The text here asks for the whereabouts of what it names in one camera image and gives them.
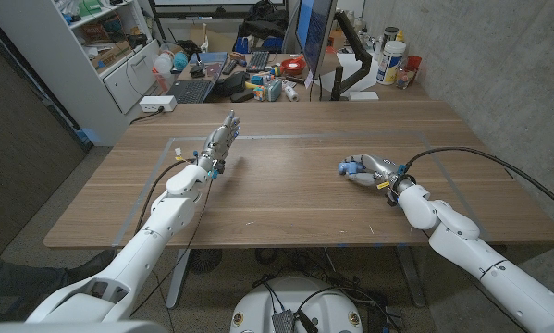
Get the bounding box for black pouch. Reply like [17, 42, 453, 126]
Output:
[218, 71, 251, 98]

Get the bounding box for teal small box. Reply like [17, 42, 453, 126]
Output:
[265, 77, 284, 103]

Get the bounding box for wooden back desk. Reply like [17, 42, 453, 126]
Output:
[177, 51, 433, 104]

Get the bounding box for grey metal table leg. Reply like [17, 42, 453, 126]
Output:
[165, 248, 192, 310]
[394, 244, 428, 309]

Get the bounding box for black laptop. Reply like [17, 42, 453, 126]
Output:
[166, 51, 229, 105]

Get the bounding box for cardboard box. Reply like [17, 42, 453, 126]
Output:
[89, 40, 134, 70]

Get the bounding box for white shelf cabinet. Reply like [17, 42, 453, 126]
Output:
[0, 0, 162, 147]

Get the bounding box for black computer monitor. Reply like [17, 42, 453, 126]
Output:
[294, 0, 338, 78]

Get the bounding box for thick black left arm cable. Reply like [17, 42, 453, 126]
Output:
[135, 158, 199, 232]

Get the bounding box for red plastic cup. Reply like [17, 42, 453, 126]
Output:
[395, 55, 424, 90]

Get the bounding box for black round floor fan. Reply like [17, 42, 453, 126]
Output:
[187, 248, 224, 276]

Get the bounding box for black flat case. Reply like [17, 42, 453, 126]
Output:
[229, 89, 255, 104]

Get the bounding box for white power strip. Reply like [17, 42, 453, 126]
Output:
[139, 94, 179, 114]

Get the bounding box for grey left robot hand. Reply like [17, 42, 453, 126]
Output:
[196, 108, 241, 179]

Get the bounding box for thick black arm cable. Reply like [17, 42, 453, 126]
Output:
[135, 158, 199, 232]
[401, 146, 554, 216]

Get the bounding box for blue toy camera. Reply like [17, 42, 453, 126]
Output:
[338, 159, 365, 177]

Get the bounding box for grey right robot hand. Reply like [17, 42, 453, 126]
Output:
[345, 153, 416, 195]

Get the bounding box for black keyboard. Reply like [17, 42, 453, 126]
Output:
[245, 50, 271, 74]

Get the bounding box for white paper sheet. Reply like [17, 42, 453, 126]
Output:
[322, 51, 380, 98]

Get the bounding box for white robot torso base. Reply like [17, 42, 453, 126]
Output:
[229, 276, 364, 333]

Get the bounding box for black bag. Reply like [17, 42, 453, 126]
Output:
[237, 0, 289, 41]

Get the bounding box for person leg dark trousers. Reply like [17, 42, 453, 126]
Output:
[0, 248, 119, 320]

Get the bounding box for red bowl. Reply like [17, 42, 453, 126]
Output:
[279, 55, 307, 77]

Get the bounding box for teal yarn ball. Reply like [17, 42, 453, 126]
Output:
[172, 50, 190, 72]

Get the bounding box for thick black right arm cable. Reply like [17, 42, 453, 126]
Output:
[401, 146, 554, 216]

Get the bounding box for white wipes canister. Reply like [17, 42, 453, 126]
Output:
[375, 40, 407, 86]

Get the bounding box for clear plastic jug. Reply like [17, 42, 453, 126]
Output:
[154, 49, 175, 75]

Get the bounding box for blue plastic crate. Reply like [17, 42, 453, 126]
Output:
[233, 35, 285, 55]

